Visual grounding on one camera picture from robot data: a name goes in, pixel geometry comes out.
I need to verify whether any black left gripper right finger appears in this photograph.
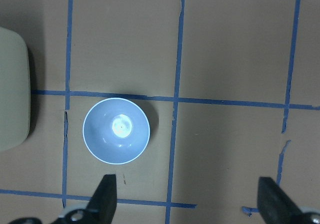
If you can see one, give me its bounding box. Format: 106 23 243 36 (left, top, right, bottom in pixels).
257 177 320 224

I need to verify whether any blue bowl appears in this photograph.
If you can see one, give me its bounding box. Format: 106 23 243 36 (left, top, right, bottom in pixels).
82 98 151 165

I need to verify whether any cream silver toaster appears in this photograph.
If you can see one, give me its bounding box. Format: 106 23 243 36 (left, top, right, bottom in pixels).
0 27 31 152

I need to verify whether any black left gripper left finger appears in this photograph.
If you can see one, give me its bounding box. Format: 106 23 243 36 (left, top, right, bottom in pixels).
54 174 117 223

